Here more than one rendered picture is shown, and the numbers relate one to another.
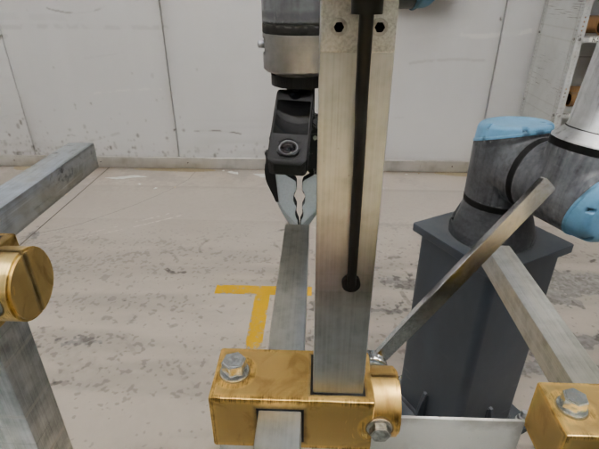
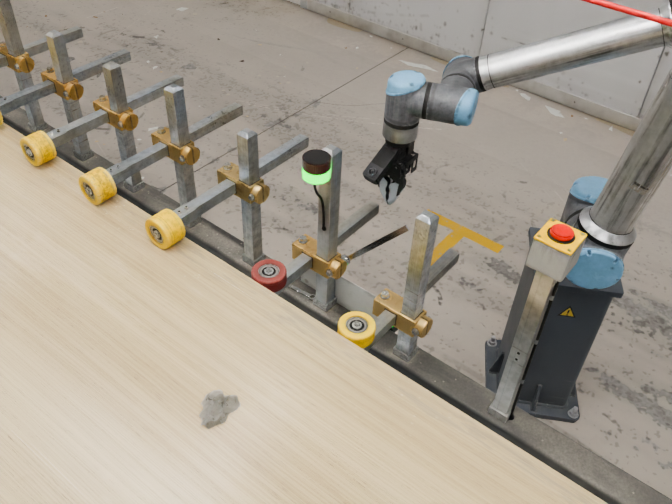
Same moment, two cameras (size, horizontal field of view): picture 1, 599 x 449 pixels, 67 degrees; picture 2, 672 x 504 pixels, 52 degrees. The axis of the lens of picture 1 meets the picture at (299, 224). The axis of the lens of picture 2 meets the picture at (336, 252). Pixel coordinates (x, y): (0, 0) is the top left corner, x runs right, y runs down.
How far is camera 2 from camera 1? 1.35 m
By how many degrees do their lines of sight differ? 31
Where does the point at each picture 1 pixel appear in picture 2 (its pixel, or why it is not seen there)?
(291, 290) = (342, 227)
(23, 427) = (251, 230)
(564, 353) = not seen: hidden behind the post
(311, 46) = (395, 133)
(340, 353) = (322, 246)
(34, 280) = (263, 194)
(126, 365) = not seen: hidden behind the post
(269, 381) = (309, 247)
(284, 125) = (377, 160)
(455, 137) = not seen: outside the picture
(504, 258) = (447, 256)
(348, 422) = (322, 267)
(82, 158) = (300, 144)
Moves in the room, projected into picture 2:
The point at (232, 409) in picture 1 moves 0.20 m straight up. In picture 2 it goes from (296, 249) to (296, 182)
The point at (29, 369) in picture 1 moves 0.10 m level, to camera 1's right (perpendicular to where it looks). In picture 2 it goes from (257, 215) to (287, 231)
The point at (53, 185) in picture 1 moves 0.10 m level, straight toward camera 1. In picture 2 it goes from (284, 156) to (278, 178)
